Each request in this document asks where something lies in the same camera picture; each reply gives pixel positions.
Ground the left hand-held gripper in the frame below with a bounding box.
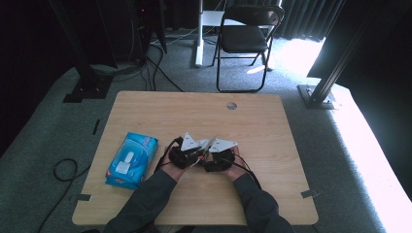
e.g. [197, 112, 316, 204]
[167, 131, 201, 170]

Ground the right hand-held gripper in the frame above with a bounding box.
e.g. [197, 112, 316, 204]
[202, 138, 239, 173]

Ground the blue wet wipes pack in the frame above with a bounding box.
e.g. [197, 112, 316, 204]
[104, 131, 160, 190]

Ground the person's left hand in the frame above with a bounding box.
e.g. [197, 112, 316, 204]
[160, 145, 189, 183]

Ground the person's right hand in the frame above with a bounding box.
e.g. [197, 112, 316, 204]
[221, 145, 251, 183]

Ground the white desk leg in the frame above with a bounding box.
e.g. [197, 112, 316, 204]
[193, 0, 247, 68]

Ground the black metal stand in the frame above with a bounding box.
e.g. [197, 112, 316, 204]
[48, 0, 115, 104]
[296, 0, 373, 111]

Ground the black folding chair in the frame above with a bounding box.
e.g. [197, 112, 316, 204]
[212, 4, 286, 94]

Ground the dark equipment cabinet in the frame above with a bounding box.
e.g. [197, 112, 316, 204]
[95, 0, 168, 66]

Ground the dark curtain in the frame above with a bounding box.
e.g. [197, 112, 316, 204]
[278, 0, 348, 43]

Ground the left hand-held gripper cable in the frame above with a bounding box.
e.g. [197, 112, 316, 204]
[154, 136, 184, 173]

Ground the bundle of black cables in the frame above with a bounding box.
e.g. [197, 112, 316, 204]
[89, 40, 186, 93]

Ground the black floor cable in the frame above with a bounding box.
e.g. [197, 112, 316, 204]
[36, 157, 92, 233]

